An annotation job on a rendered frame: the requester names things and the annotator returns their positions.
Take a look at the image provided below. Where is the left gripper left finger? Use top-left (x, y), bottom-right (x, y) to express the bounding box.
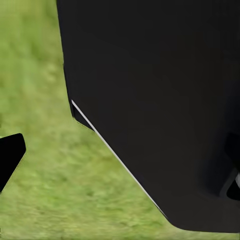
top-left (0, 133), bottom-right (26, 193)

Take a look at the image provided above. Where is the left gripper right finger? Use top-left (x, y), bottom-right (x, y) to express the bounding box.
top-left (224, 133), bottom-right (240, 174)

